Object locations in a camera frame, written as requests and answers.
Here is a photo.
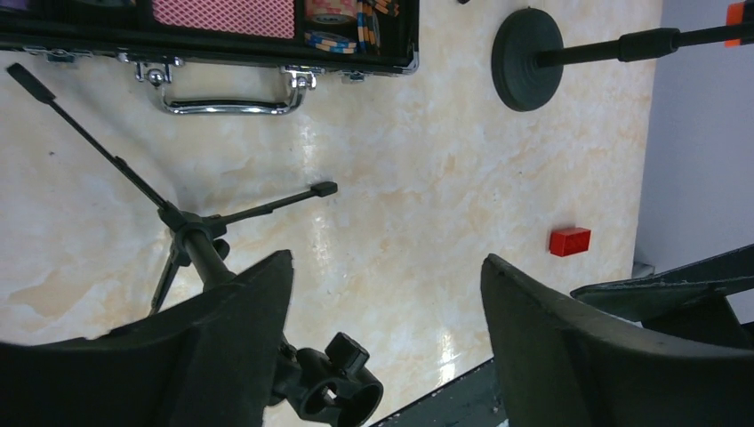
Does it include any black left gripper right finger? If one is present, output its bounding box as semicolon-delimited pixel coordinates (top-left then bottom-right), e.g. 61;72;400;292
481;254;753;426

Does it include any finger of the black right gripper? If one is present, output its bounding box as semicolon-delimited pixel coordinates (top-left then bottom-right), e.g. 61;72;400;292
571;245;753;348

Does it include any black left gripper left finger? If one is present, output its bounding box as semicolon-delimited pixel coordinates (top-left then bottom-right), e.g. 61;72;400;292
1;250;293;426

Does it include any black microphone orange end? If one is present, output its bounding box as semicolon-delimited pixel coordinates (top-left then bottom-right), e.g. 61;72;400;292
724;0;753;48

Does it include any round base clamp stand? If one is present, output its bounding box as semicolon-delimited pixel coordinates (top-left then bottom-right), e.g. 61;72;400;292
491;7;753;112

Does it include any small black tripod stand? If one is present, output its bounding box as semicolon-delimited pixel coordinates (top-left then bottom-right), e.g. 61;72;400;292
5;61;385;427

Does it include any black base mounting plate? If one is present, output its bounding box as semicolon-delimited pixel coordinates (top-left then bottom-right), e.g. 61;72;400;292
374;359;509;427

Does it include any red lego brick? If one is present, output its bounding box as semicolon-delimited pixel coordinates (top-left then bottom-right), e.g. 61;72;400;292
549;227;591;257

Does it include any pink playing card deck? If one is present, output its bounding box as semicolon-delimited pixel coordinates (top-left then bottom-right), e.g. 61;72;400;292
151;0;296;39

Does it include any black poker chip case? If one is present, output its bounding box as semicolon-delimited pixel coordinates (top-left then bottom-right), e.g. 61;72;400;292
1;1;420;116

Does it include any pink poker chip stack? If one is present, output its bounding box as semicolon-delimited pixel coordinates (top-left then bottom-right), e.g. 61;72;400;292
304;0;357;25

